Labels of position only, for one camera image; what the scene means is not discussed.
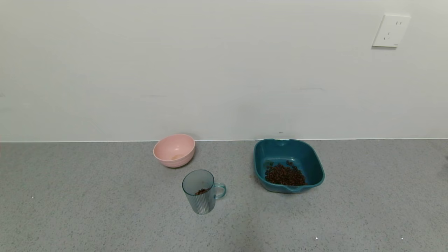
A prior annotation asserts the pink plastic bowl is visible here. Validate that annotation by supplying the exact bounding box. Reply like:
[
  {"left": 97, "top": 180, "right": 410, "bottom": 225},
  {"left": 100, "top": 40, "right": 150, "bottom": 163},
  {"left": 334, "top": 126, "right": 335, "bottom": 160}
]
[{"left": 153, "top": 134, "right": 195, "bottom": 168}]

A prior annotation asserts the teal square plastic basin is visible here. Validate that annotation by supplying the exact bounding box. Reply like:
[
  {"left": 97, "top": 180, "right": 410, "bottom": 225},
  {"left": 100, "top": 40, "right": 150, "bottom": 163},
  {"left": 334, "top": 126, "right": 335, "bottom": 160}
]
[{"left": 254, "top": 139, "right": 325, "bottom": 193}]

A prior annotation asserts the white wall socket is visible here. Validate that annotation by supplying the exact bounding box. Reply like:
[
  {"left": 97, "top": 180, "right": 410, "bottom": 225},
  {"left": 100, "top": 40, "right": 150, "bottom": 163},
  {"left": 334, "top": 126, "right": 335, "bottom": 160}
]
[{"left": 372, "top": 14, "right": 411, "bottom": 48}]

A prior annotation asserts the transparent teal ribbed cup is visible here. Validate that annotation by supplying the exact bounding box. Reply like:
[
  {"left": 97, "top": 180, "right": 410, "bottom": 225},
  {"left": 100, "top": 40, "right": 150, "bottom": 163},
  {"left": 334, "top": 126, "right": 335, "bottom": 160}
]
[{"left": 182, "top": 170, "right": 227, "bottom": 215}]

